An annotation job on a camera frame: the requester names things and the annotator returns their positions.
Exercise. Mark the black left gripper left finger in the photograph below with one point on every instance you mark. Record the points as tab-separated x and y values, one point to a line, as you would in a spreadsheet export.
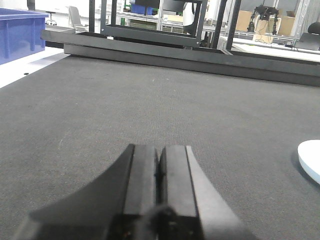
102	209

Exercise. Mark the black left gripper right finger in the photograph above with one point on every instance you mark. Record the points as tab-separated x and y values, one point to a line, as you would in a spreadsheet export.
199	211

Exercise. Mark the light blue round tray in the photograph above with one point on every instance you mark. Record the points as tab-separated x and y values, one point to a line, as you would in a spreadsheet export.
309	158

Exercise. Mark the blue crate on far shelf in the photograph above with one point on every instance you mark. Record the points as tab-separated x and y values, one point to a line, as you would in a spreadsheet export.
140	9

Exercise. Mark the black fabric table mat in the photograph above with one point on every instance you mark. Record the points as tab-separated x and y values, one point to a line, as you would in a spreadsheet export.
63	125

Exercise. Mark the white chair background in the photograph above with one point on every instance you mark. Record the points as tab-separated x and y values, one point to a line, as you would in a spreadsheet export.
74	19

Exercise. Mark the black stool background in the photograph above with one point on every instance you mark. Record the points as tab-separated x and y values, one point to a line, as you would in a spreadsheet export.
51	21

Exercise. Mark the blue plastic storage bin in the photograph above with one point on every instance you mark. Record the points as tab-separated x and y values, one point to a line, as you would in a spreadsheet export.
20	33

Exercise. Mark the cardboard boxes in background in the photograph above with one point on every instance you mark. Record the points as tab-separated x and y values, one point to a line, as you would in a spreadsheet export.
284	24

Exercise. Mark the black robot on stand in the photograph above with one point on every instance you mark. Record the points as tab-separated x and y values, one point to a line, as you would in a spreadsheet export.
264	12

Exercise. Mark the black metal frame rack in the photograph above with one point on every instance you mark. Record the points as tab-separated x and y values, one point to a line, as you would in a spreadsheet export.
165	26

